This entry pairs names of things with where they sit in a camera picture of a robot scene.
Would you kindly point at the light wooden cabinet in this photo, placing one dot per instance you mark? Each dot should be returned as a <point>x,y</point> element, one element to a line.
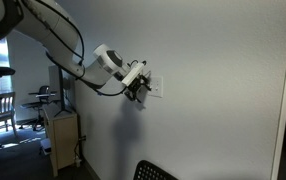
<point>61,136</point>

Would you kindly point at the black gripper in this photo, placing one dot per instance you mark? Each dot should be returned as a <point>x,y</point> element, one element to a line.
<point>133,90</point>

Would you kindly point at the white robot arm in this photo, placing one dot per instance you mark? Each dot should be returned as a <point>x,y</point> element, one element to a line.
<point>49,26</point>

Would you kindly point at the black perforated metal chair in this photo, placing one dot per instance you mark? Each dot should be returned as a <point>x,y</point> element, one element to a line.
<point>149,171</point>

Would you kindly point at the white box on floor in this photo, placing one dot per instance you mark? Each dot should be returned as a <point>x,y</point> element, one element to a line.
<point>45,146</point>

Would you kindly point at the white double switch plate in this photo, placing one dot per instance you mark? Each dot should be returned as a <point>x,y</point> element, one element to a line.
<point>158,83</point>

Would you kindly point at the black office chair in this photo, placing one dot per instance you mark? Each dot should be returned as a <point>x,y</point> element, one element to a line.
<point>39,100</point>

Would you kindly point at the grey monitor on stand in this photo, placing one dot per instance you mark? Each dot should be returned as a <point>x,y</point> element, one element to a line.
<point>54,83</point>

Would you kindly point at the silver wrist camera bar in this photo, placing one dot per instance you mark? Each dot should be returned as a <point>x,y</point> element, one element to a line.
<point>133,74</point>

